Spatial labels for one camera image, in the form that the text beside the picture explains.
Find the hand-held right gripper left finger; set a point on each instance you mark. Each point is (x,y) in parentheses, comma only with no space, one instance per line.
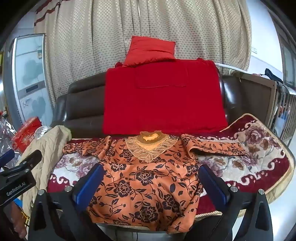
(89,187)

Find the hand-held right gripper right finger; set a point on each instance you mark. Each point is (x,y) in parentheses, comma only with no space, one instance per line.
(214,188)

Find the orange floral blouse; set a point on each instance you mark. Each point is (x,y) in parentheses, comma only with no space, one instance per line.
(143,180)

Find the red pillow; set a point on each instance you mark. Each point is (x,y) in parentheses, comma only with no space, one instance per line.
(148,51)

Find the brown leather sofa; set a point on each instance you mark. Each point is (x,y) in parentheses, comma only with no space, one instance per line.
(81,104)

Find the beige quilted jacket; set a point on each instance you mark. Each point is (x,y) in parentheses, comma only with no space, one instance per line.
(46,146)

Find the beige dotted curtain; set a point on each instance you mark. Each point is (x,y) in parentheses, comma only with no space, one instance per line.
(92,46)

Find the white pipe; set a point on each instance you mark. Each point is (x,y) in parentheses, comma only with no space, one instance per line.
(231,67)

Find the shiny silver ornament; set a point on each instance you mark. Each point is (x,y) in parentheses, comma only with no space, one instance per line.
(42,132)

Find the red blanket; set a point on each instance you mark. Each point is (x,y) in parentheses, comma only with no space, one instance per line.
(161,99)

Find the window frame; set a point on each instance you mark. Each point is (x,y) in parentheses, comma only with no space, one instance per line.
(288,60)

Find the floral sofa blanket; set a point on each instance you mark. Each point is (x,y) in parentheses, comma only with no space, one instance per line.
(254,148)

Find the dark garment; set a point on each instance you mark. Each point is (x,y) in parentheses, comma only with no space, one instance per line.
(272,74)

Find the white refrigerator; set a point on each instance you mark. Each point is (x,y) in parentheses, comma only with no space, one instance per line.
(30,69)

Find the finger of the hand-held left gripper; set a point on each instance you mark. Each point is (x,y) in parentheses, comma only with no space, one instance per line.
(5,158)
(32,157)

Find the wooden crib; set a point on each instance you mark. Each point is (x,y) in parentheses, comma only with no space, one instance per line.
(259,97)

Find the silver foil wrap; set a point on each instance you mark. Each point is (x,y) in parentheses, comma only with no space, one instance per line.
(5,136)

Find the red gift box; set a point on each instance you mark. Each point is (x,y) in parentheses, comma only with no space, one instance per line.
(25,134)

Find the person's left hand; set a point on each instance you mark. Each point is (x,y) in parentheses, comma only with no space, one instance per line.
(17,222)

